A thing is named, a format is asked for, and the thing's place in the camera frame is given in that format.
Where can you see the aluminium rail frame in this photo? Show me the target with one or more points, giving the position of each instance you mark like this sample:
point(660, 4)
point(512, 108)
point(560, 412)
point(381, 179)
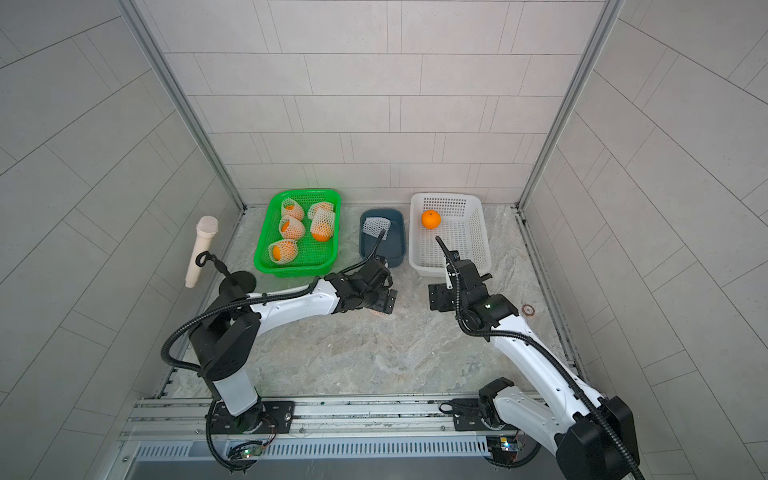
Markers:
point(346, 427)

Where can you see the white plastic basket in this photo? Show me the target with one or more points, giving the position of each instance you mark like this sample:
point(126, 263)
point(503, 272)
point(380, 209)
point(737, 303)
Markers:
point(462, 228)

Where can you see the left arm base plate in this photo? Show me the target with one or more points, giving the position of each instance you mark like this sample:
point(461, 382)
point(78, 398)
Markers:
point(266, 418)

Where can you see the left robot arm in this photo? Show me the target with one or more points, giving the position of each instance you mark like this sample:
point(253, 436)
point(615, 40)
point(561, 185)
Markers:
point(217, 343)

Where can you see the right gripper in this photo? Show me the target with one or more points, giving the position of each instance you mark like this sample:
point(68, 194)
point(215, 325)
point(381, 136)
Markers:
point(438, 292)

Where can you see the green circuit board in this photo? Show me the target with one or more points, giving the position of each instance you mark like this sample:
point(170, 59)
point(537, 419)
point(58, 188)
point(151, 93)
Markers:
point(247, 451)
point(503, 450)

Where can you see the right green circuit board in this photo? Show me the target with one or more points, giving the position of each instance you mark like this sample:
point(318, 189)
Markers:
point(503, 450)

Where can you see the green plastic basket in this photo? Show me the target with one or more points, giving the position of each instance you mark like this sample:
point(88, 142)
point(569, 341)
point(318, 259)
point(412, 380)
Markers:
point(315, 258)

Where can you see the left green circuit board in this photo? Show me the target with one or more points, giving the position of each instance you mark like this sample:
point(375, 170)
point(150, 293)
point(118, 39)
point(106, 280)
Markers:
point(247, 451)

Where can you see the dark blue plastic tub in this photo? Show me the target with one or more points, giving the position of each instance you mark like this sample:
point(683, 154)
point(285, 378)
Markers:
point(393, 248)

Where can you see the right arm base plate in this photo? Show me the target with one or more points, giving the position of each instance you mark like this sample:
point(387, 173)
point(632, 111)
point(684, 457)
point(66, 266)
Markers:
point(466, 414)

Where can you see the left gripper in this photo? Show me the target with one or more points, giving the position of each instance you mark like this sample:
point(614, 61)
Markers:
point(383, 304)

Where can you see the white foam net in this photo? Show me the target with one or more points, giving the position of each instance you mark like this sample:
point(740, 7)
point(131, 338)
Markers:
point(376, 227)

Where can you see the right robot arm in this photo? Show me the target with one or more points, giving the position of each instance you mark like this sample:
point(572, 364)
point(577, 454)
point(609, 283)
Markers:
point(591, 436)

